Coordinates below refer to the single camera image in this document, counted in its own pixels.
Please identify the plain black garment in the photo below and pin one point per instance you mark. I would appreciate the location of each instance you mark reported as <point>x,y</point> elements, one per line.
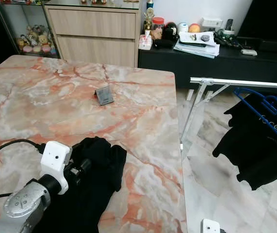
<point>99,165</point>

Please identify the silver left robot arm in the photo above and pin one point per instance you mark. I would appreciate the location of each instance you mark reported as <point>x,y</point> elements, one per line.
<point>24,201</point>

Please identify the blue plastic hanger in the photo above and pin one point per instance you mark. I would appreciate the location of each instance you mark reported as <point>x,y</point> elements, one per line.
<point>264,103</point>

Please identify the marble folding table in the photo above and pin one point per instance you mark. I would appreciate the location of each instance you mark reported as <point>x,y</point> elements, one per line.
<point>56,97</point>

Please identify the small grey square box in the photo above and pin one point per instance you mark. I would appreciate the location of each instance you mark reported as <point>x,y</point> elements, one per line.
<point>104,95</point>

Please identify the black printed t-shirt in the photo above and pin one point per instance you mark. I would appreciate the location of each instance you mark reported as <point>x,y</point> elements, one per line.
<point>254,160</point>

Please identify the light wooden cabinet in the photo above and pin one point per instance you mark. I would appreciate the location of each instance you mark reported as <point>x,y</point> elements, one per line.
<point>94,39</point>

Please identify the pink white tissue box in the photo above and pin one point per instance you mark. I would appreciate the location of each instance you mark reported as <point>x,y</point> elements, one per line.
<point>146,43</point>

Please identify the silver metal clothes rack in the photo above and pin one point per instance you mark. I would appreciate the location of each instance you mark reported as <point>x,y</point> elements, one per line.
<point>235,82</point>

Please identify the red-lidded jar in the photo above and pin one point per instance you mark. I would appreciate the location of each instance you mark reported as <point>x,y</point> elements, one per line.
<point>157,29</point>

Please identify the small white device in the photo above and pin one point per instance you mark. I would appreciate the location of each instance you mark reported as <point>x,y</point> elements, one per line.
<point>249,52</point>

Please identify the glass display cabinet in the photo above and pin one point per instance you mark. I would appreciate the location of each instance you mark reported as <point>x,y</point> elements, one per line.
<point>12,19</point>

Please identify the black plush toy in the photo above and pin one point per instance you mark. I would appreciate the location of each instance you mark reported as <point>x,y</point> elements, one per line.
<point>170,30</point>

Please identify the gold blue trophy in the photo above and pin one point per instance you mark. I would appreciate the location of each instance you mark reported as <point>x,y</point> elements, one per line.
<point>149,17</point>

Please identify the stack of papers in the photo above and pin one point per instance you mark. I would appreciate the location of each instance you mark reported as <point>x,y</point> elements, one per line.
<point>196,48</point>

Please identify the black TV console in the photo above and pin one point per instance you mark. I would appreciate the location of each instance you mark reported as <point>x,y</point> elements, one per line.
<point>216,65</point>

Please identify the black television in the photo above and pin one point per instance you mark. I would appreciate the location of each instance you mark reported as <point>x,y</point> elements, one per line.
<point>274,19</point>

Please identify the orange ball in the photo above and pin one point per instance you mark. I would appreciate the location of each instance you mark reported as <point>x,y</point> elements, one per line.
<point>194,28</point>

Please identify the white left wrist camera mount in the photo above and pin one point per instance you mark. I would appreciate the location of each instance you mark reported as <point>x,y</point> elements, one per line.
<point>55,158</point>

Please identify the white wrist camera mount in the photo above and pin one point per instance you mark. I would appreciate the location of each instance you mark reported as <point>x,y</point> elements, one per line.
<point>210,227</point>
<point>55,158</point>

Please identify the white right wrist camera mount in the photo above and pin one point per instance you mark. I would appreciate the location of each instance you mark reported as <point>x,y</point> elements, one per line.
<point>210,227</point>

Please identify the white wall socket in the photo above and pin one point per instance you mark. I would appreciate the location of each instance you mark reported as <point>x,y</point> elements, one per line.
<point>212,22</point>

